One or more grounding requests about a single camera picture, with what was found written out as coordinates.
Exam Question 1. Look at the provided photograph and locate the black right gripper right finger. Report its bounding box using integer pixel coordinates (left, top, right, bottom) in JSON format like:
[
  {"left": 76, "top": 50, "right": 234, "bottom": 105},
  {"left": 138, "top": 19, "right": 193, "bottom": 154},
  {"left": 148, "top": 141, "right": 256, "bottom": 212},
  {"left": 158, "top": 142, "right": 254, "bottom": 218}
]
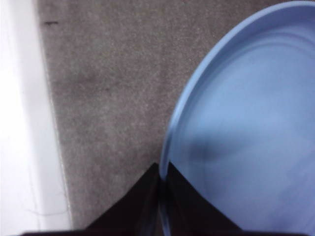
[{"left": 162, "top": 162, "right": 243, "bottom": 236}]

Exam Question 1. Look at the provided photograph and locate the blue plate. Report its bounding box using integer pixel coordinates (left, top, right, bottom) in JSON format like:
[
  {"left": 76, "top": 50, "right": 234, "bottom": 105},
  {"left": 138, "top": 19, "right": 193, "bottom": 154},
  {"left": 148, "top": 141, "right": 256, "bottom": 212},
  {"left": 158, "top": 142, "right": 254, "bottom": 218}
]
[{"left": 158, "top": 4, "right": 315, "bottom": 236}]

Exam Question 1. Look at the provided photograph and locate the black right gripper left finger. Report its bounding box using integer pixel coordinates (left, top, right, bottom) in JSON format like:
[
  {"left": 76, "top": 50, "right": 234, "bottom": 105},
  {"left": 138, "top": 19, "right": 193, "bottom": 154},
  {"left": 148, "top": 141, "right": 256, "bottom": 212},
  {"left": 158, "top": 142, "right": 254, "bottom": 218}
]
[{"left": 85, "top": 162, "right": 160, "bottom": 236}]

